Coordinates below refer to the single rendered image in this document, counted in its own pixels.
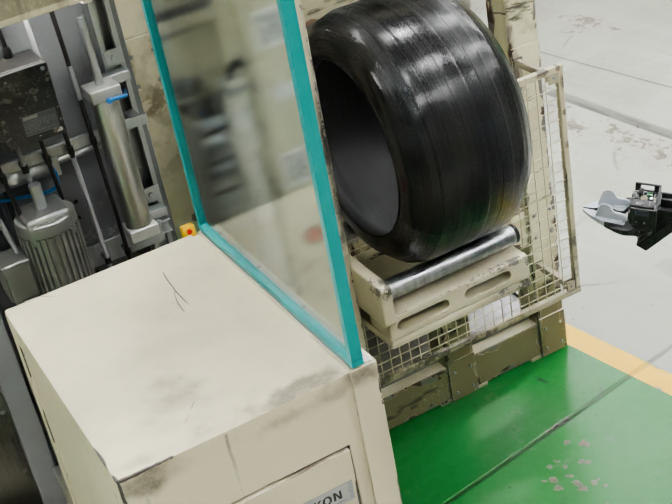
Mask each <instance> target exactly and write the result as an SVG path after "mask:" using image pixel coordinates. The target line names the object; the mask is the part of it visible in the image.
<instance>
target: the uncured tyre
mask: <svg viewBox="0 0 672 504"><path fill-rule="evenodd" d="M308 40H309V46H310V51H311V56H312V62H313V67H314V72H315V77H316V83H317V88H318V94H319V99H320V105H321V111H322V115H323V120H324V125H325V130H326V136H327V141H328V146H329V151H330V157H331V162H332V167H333V175H334V181H335V185H336V189H337V194H338V199H339V204H340V210H341V215H342V216H343V218H344V219H345V221H346V222H347V223H348V225H349V226H350V227H351V228H352V229H353V231H354V232H355V233H356V234H357V235H358V236H359V237H360V238H361V239H362V240H363V241H364V242H365V243H366V244H368V245H369V246H370V247H372V248H373V249H375V250H376V251H378V252H380V253H383V254H385V255H387V256H390V257H392V258H394V259H397V260H399V261H402V262H406V263H415V262H423V261H429V260H432V259H435V258H437V257H439V256H441V255H444V254H446V253H448V252H450V251H453V250H455V249H457V248H459V247H462V246H464V245H466V244H468V243H471V242H473V241H475V240H477V239H480V238H482V237H484V236H486V235H489V234H491V233H493V232H495V231H497V230H498V229H500V228H501V227H502V226H503V225H504V224H506V223H507V222H508V221H509V220H510V219H511V218H512V217H513V216H514V215H515V214H516V212H517V211H518V209H519V207H520V205H521V203H522V200H523V197H524V193H525V190H526V187H527V183H528V180H529V176H530V171H531V164H532V139H531V130H530V124H529V118H528V113H527V109H526V105H525V102H524V98H523V95H522V92H521V89H520V86H519V83H518V81H517V78H516V76H515V73H514V71H513V69H512V67H511V65H510V63H509V61H508V59H507V57H506V55H505V53H504V51H503V49H502V48H501V46H500V44H499V43H498V41H497V40H496V38H495V37H494V35H493V34H492V32H491V31H490V30H489V28H488V27H487V26H486V25H485V24H484V22H483V21H482V20H481V19H480V18H479V17H478V16H477V15H476V14H475V13H474V12H473V11H472V10H471V9H470V8H468V7H467V6H466V5H464V4H463V3H461V2H460V1H458V0H359V1H356V2H353V3H350V4H347V5H345V6H342V7H339V8H336V9H333V10H331V11H330V12H328V13H327V14H325V15H324V16H323V17H321V18H320V19H319V20H317V21H316V22H315V23H314V24H313V26H312V27H311V29H310V31H309V33H308Z"/></svg>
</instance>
